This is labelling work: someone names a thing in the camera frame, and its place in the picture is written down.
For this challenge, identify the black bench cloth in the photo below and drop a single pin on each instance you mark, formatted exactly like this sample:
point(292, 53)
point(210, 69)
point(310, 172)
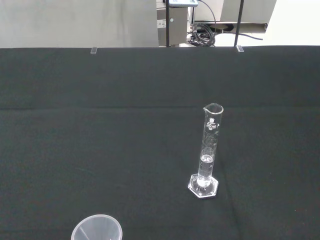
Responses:
point(100, 137)

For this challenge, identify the grey metal cabinet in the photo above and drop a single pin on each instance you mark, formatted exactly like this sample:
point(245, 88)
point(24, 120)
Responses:
point(178, 30)

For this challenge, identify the black tripod pole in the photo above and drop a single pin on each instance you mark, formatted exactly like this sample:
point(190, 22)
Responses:
point(168, 25)
point(238, 22)

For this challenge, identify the clear cloth clip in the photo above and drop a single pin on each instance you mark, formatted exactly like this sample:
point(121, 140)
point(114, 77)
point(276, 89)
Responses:
point(93, 50)
point(240, 48)

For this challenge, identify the clear plastic funnel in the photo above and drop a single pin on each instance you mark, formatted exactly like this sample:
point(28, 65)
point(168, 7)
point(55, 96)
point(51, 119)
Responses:
point(100, 225)

